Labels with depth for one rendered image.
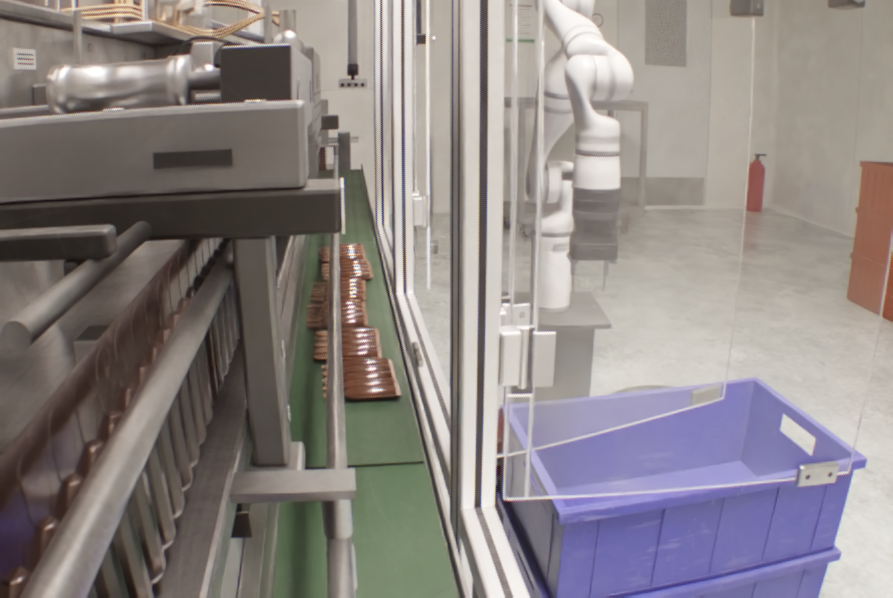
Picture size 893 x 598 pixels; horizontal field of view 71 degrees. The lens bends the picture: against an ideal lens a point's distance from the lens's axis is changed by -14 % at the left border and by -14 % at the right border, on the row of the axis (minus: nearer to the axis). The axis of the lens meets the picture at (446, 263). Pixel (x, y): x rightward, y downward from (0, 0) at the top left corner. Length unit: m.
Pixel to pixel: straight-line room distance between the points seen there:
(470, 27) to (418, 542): 0.47
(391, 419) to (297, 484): 0.52
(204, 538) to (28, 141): 0.21
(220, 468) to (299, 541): 0.32
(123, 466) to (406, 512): 0.52
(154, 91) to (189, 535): 0.23
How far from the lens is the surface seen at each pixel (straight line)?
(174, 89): 0.40
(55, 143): 0.37
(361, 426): 0.83
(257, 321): 0.38
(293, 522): 0.69
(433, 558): 0.64
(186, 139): 0.35
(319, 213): 0.35
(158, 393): 0.22
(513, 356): 0.73
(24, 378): 0.63
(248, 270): 0.37
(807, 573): 1.50
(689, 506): 1.22
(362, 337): 1.04
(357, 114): 5.68
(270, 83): 0.39
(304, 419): 0.85
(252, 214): 0.35
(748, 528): 1.32
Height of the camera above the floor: 1.05
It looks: 14 degrees down
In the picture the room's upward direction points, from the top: straight up
